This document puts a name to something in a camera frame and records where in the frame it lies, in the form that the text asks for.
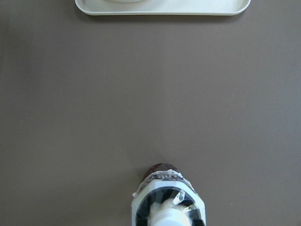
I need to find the beige rabbit tray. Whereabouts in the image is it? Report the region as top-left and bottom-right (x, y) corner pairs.
(75, 0), (251, 16)

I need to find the tea bottle from rack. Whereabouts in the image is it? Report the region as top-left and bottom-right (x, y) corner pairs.
(129, 162), (207, 226)

